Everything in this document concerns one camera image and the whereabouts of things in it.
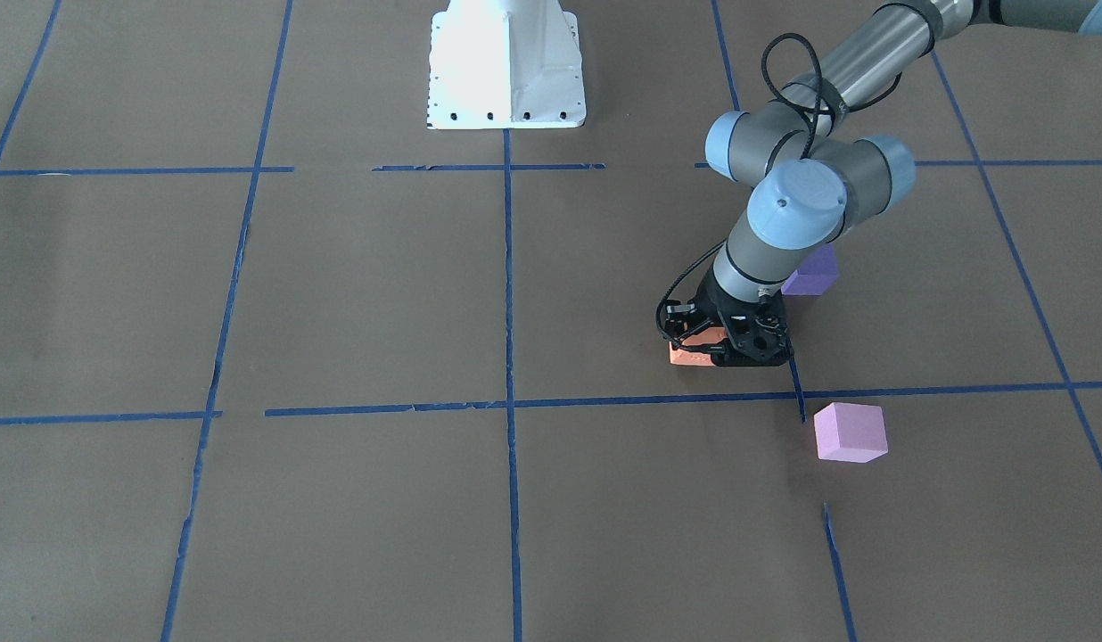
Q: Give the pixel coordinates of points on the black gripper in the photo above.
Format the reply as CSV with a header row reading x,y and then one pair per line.
x,y
713,300

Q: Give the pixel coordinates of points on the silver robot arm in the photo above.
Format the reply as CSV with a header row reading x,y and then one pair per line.
x,y
807,189

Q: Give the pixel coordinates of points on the purple foam block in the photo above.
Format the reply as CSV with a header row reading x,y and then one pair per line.
x,y
816,275

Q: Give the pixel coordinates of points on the pink foam block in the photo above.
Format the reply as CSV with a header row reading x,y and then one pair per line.
x,y
845,432

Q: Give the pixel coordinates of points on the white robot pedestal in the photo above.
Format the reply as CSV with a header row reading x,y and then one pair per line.
x,y
505,65

